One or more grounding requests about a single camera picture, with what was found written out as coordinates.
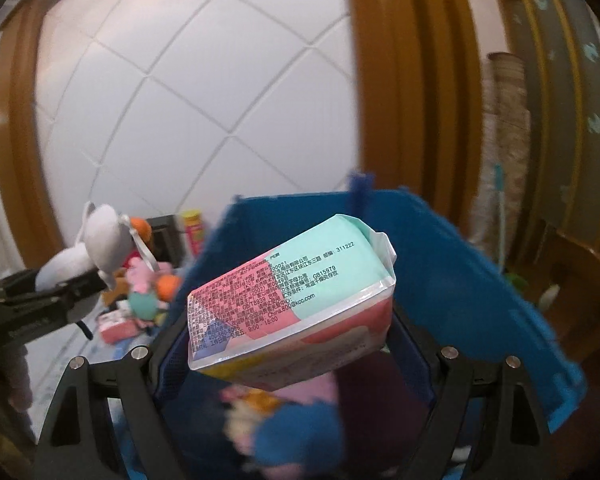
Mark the white plush duck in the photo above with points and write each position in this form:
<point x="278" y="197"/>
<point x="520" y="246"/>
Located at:
<point x="245" y="420"/>

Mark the white padded headboard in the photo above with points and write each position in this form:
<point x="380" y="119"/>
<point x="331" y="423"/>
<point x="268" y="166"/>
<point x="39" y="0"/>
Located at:
<point x="205" y="85"/>

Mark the white plush toy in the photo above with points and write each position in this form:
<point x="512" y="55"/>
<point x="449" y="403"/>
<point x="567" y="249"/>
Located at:
<point x="100" y="235"/>

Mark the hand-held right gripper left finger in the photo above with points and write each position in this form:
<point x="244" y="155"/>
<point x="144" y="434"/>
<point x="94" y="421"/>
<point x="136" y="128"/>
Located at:
<point x="167" y="365"/>

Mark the blue feather duster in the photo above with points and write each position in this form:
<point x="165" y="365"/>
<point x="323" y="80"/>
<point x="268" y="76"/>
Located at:
<point x="361" y="195"/>

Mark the pink tissue pack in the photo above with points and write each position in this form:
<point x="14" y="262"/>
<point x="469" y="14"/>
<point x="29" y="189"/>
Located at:
<point x="117" y="330"/>

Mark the wooden chair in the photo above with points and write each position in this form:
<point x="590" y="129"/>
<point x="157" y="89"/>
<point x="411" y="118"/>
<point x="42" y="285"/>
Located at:
<point x="580" y="270"/>

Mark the pink yellow chips can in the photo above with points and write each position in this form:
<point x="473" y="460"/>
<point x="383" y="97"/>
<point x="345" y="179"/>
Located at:
<point x="194" y="235"/>

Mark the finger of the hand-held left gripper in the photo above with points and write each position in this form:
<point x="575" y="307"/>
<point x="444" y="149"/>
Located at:
<point x="10" y="282"/>
<point x="80" y="292"/>

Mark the rolled patterned rug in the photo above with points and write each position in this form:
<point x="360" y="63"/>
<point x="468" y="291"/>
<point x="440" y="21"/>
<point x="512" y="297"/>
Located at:
<point x="505" y="135"/>

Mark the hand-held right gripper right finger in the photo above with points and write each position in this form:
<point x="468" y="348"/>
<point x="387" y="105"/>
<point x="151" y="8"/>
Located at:
<point x="412" y="360"/>

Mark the pink pig plush toy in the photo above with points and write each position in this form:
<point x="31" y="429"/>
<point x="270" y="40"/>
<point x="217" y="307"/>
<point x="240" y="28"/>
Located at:
<point x="142" y="305"/>

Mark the blue plastic crate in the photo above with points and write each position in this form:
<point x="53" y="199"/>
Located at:
<point x="480" y="280"/>

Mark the wooden wardrobe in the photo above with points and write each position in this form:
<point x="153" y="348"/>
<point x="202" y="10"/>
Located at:
<point x="570" y="85"/>

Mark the black box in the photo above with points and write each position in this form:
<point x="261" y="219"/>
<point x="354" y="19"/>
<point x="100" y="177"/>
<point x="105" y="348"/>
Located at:
<point x="167" y="240"/>

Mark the pastel pink teal pad pack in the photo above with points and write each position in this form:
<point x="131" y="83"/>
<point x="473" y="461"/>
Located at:
<point x="290" y="300"/>

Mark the dark maroon cloth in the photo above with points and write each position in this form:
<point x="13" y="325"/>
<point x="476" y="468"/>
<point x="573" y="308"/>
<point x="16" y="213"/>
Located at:
<point x="380" y="410"/>

